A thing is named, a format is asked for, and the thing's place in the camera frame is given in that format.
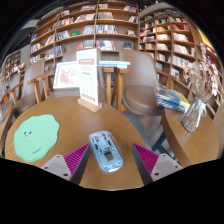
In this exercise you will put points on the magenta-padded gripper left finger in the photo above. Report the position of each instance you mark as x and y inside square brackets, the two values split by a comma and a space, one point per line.
[77, 160]

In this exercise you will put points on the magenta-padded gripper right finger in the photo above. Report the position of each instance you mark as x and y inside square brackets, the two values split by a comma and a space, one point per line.
[146, 159]

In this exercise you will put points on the transparent blue computer mouse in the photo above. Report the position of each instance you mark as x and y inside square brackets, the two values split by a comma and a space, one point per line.
[106, 151]

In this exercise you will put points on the green blob-shaped mouse pad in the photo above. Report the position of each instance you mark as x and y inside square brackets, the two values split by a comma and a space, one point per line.
[35, 138]

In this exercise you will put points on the stack of colourful books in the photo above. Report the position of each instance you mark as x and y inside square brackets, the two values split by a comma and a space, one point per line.
[173, 100]

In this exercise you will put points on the beige armchair with wooden arms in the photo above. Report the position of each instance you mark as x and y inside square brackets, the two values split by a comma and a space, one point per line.
[28, 96]
[108, 86]
[140, 93]

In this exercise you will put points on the glass vase with dried flowers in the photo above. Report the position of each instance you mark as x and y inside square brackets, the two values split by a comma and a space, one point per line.
[195, 113]

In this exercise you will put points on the white sign on wooden stand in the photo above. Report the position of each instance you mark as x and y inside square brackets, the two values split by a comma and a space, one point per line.
[87, 76]

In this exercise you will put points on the white framed pink picture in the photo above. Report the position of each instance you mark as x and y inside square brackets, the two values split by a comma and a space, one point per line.
[66, 75]

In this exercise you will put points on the stack of light blue books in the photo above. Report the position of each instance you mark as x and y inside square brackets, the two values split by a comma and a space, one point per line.
[115, 64]

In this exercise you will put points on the small distant book shelf unit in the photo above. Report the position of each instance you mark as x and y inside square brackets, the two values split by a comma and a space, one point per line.
[11, 65]

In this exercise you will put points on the curved wooden book shelf unit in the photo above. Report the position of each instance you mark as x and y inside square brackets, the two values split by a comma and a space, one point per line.
[173, 40]

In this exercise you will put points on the white hanging ceiling panel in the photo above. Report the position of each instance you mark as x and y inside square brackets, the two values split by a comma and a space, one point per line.
[30, 24]

